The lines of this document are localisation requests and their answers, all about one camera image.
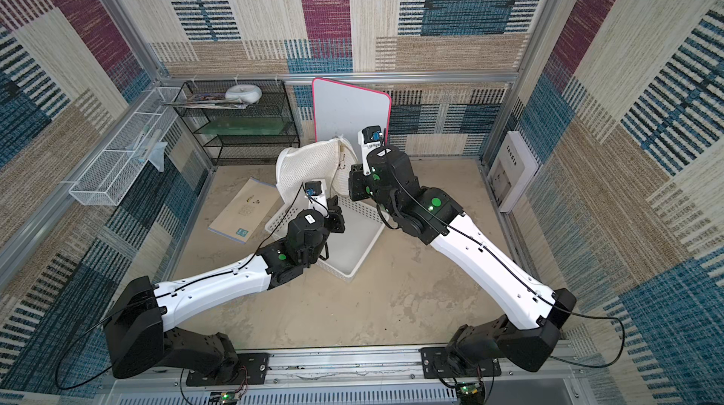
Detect white mesh laundry bag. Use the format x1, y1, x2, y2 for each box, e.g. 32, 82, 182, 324
275, 137, 358, 204

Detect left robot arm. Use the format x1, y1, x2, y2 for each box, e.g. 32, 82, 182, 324
104, 198, 345, 384

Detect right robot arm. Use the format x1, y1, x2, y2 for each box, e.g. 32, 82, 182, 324
349, 141, 576, 375

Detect white perforated plastic basket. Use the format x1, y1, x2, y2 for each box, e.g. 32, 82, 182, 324
260, 197, 384, 289

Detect pink framed whiteboard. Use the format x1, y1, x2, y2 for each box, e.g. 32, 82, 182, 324
311, 78, 392, 159

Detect green board in shelf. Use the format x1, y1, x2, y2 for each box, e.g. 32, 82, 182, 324
194, 118, 293, 137

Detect black mesh shelf rack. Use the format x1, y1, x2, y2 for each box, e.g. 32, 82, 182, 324
168, 80, 301, 167

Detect white round object on shelf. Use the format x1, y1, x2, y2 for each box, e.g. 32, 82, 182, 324
224, 84, 263, 104

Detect magazines on shelf top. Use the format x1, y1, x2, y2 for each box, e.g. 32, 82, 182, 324
164, 94, 253, 110

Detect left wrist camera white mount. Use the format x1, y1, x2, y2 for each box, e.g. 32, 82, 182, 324
303, 180, 328, 216

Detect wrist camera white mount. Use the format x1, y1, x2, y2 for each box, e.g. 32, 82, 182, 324
358, 125, 387, 177
303, 180, 328, 216

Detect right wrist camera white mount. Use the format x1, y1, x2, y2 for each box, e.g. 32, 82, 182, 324
358, 125, 387, 177

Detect white Inedia wall calendar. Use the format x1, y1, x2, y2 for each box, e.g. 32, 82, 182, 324
488, 131, 538, 213

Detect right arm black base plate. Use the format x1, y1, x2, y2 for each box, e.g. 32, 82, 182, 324
419, 346, 502, 380

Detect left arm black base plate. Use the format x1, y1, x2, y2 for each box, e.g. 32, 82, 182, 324
185, 352, 271, 387

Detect white wire wall basket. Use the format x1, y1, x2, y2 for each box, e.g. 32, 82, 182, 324
69, 86, 179, 206

